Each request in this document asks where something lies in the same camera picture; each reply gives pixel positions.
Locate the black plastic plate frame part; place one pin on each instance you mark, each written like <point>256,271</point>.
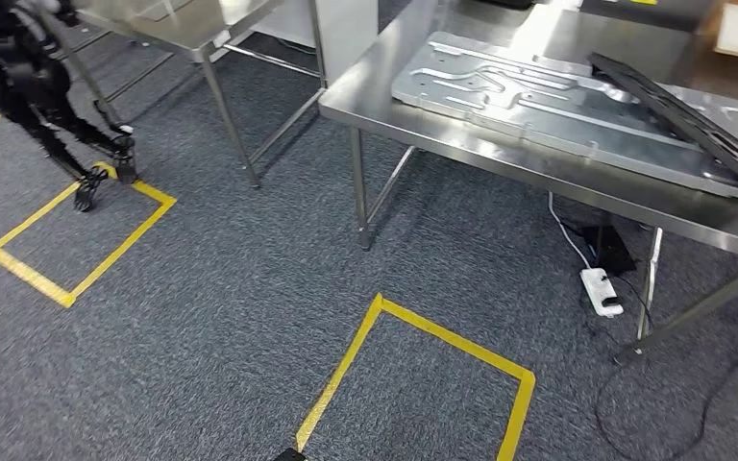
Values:
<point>681,114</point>

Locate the stainless steel workbench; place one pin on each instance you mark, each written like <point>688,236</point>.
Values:
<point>471,146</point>

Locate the stamped grey metal plate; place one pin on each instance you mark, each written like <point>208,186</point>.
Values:
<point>503,89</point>

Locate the white cabinet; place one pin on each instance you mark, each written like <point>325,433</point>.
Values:
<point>343,32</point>

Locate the white power strip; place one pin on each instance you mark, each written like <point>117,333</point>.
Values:
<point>601,293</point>

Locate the black power adapter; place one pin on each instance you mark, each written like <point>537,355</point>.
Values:
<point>611,251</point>

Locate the stainless steel side table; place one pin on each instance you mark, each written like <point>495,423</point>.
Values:
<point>172,25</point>

